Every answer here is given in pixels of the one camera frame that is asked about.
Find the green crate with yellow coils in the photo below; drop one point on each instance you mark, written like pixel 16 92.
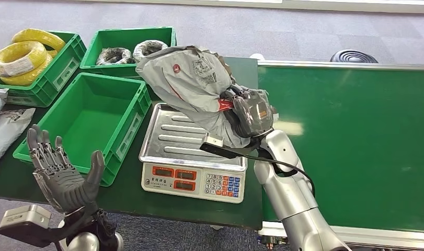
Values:
pixel 56 79

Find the electronic scale with steel tray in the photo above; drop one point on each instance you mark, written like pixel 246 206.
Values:
pixel 184 138

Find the green crate with speckled coils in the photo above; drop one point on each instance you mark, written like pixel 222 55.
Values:
pixel 128 34

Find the empty green plastic crate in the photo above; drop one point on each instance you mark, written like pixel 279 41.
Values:
pixel 90 114

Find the small white floor object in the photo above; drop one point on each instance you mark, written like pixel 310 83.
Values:
pixel 256 56

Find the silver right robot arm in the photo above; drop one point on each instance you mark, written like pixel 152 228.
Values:
pixel 291 194

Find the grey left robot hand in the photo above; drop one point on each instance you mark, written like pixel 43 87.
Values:
pixel 64 183

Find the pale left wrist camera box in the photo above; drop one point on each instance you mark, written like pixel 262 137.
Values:
pixel 23 216

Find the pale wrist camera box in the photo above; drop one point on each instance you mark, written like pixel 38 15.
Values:
pixel 213 141
pixel 23 216

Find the black ribbed round base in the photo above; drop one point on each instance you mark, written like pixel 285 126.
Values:
pixel 353 56

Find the dark green table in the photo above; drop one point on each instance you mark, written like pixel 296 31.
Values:
pixel 135 201

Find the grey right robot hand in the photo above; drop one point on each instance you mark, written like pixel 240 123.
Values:
pixel 253 114

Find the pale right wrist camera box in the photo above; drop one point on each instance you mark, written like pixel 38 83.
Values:
pixel 213 141

